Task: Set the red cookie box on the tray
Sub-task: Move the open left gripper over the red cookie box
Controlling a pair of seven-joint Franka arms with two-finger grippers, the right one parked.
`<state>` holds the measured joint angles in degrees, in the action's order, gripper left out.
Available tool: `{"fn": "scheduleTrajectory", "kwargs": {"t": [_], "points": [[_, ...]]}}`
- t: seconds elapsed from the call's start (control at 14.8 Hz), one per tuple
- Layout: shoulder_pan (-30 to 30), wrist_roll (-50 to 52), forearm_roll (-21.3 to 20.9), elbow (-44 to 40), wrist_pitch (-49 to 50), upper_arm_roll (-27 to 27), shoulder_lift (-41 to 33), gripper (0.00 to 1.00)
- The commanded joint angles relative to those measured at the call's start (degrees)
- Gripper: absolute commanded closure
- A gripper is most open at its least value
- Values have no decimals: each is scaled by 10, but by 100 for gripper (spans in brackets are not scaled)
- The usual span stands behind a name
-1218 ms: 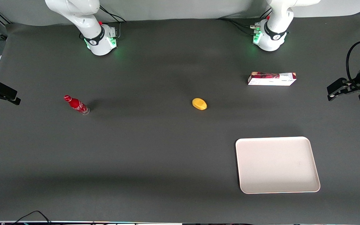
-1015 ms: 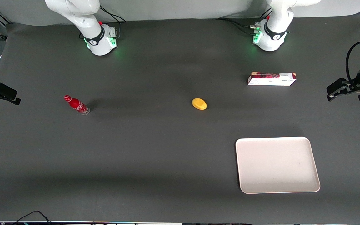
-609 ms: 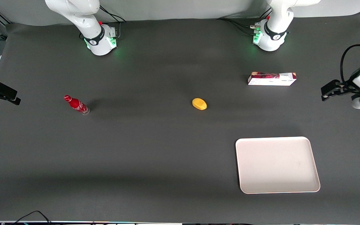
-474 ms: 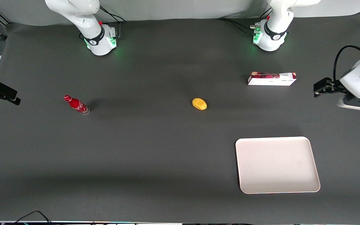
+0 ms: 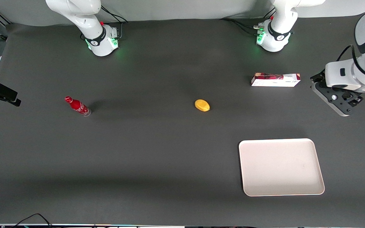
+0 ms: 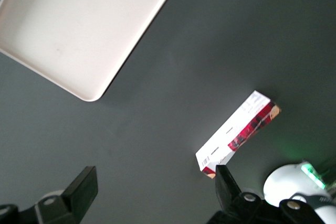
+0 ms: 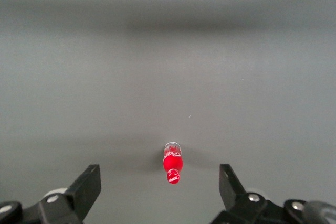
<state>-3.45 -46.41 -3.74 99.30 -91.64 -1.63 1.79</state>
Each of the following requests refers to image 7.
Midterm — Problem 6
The red cola bottle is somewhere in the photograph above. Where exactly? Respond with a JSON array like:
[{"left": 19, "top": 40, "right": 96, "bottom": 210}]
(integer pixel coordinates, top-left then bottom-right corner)
[{"left": 163, "top": 142, "right": 184, "bottom": 184}]

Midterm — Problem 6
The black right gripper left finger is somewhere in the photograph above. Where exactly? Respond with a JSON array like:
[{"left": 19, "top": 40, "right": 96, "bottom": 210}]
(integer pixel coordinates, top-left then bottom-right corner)
[{"left": 0, "top": 164, "right": 102, "bottom": 224}]

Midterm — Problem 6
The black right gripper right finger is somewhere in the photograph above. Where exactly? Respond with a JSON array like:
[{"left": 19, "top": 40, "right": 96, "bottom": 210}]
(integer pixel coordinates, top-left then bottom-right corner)
[{"left": 211, "top": 164, "right": 308, "bottom": 224}]

